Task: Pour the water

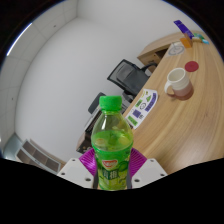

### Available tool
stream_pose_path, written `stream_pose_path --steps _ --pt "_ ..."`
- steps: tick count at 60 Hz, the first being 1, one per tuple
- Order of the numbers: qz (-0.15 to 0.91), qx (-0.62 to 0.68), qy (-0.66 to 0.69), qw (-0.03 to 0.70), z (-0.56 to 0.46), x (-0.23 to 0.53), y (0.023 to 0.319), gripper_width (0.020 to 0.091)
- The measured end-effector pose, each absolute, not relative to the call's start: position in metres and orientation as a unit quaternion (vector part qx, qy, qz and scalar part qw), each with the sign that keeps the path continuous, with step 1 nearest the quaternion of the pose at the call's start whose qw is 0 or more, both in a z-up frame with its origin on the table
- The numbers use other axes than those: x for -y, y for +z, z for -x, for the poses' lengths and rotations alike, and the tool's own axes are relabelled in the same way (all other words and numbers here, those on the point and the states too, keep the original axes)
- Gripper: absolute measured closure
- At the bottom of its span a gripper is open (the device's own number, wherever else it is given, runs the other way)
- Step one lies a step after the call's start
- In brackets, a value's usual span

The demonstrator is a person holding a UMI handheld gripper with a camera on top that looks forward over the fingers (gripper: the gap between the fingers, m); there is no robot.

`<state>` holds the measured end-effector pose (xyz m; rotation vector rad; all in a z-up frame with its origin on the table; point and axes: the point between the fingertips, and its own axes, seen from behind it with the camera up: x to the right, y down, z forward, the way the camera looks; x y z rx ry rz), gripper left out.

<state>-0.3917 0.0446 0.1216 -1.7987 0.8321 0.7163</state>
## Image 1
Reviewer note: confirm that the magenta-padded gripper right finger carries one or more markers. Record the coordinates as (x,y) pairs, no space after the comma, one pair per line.
(150,170)

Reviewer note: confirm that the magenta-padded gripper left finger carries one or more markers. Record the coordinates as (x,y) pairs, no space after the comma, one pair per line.
(75,170)

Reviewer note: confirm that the green drink bottle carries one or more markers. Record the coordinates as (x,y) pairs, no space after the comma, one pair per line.
(111,150)

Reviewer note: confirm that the wooden shelf cabinet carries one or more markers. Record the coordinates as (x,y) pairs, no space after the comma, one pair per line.
(36,156)

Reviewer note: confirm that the white printed leaflet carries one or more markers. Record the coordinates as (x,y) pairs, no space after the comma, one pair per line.
(141,108)

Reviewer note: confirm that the white and brown mug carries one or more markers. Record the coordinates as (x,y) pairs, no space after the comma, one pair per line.
(178,83)

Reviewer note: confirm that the grey mesh office chair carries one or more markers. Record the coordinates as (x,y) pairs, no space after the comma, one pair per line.
(128,76)

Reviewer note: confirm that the flat round red coaster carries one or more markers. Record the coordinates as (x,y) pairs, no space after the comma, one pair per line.
(191,66)

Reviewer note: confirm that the wooden side desk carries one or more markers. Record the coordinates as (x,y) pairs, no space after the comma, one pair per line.
(151,55)

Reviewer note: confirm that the green packet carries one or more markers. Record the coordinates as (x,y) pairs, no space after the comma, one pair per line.
(201,39)

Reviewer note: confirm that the purple standing pouch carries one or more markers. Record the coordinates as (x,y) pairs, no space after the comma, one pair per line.
(184,29)

